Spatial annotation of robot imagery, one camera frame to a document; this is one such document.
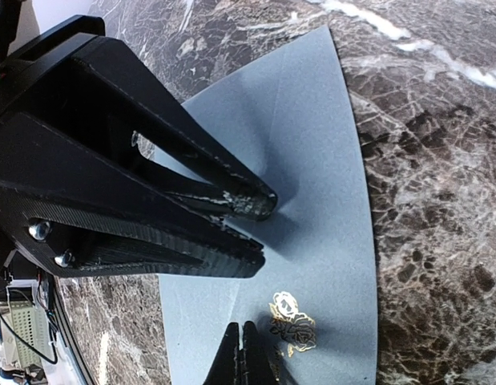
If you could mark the green perforated plastic crate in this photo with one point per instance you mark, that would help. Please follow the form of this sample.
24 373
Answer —
26 339

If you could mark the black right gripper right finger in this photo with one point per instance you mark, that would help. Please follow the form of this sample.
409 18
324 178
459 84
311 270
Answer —
256 368

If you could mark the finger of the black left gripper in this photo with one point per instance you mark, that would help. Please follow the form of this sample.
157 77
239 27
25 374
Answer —
121 83
78 214

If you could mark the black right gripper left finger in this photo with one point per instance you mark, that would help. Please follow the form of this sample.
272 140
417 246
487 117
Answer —
225 369

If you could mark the black front table rail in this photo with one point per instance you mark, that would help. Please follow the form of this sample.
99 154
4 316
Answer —
68 338

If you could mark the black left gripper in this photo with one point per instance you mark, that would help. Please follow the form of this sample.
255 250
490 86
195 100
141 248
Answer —
55 107

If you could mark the blue-grey envelope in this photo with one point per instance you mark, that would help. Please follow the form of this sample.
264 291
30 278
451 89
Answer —
287 116

